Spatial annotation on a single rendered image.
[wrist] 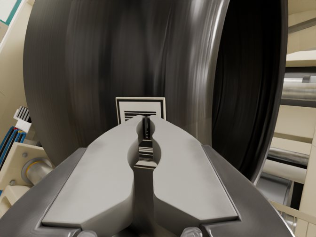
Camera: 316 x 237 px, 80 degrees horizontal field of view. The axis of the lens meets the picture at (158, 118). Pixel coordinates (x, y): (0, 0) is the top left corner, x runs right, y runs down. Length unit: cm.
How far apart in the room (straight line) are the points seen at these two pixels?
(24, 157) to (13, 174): 4
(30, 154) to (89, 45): 38
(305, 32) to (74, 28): 75
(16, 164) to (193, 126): 41
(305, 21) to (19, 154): 91
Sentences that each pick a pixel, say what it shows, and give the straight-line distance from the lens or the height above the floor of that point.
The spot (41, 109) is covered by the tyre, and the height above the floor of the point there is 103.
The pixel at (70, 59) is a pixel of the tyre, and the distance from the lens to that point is 20.
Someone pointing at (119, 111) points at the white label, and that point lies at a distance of 15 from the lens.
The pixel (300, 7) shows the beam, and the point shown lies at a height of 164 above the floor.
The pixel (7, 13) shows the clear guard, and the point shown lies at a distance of 93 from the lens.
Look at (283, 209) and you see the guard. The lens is 67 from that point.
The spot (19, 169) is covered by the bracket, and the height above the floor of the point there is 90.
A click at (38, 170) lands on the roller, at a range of 48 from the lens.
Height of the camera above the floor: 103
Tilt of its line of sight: 9 degrees up
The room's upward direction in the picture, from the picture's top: 19 degrees clockwise
